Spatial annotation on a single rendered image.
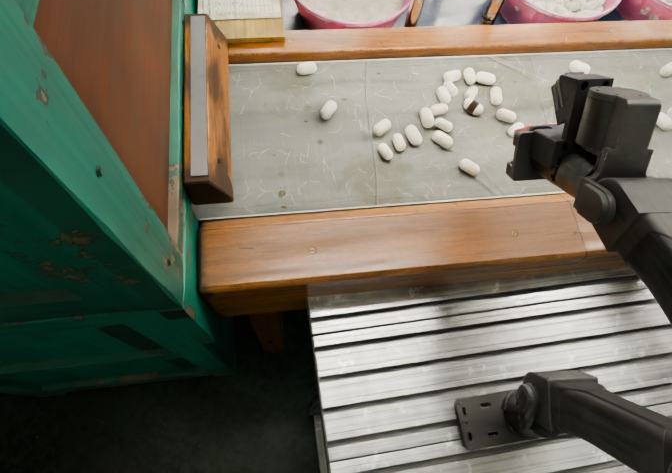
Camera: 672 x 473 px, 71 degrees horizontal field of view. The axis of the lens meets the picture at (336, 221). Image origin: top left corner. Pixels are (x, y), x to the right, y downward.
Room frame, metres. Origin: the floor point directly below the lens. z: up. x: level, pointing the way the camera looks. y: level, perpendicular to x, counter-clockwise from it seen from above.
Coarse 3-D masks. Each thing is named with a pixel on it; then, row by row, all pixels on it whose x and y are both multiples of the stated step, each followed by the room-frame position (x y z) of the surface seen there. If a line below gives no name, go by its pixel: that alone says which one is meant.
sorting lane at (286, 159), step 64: (256, 64) 0.56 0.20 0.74; (320, 64) 0.60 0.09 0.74; (384, 64) 0.63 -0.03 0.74; (448, 64) 0.66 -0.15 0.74; (512, 64) 0.69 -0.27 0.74; (640, 64) 0.76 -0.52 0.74; (256, 128) 0.43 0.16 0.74; (320, 128) 0.46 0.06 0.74; (256, 192) 0.32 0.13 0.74; (320, 192) 0.34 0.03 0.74; (384, 192) 0.36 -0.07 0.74; (448, 192) 0.39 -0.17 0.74; (512, 192) 0.41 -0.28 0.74
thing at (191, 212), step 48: (192, 0) 0.65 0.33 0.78; (192, 240) 0.20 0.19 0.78; (192, 288) 0.14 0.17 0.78; (0, 336) 0.03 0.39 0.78; (48, 336) 0.05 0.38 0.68; (96, 336) 0.06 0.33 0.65; (144, 336) 0.08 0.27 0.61; (192, 336) 0.09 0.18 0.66; (0, 384) -0.04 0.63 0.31; (48, 384) -0.03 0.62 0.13; (96, 384) -0.01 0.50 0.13
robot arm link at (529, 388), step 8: (528, 384) 0.10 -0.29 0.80; (520, 392) 0.09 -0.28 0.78; (528, 392) 0.09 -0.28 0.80; (536, 392) 0.09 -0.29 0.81; (520, 400) 0.08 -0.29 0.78; (528, 400) 0.08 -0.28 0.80; (536, 400) 0.08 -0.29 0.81; (520, 408) 0.07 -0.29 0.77; (528, 408) 0.07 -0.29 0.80; (536, 408) 0.07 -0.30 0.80; (520, 416) 0.06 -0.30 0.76; (528, 416) 0.06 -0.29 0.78; (520, 424) 0.05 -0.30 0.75; (528, 424) 0.05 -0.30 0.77; (536, 424) 0.06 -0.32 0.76
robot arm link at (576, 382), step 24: (552, 384) 0.10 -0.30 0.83; (576, 384) 0.10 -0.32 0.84; (600, 384) 0.11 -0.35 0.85; (552, 408) 0.07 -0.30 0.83; (576, 408) 0.07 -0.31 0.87; (600, 408) 0.07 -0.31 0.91; (624, 408) 0.08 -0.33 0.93; (576, 432) 0.05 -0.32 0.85; (600, 432) 0.05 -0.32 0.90; (624, 432) 0.05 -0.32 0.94; (648, 432) 0.05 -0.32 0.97; (624, 456) 0.03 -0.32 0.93; (648, 456) 0.03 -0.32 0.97
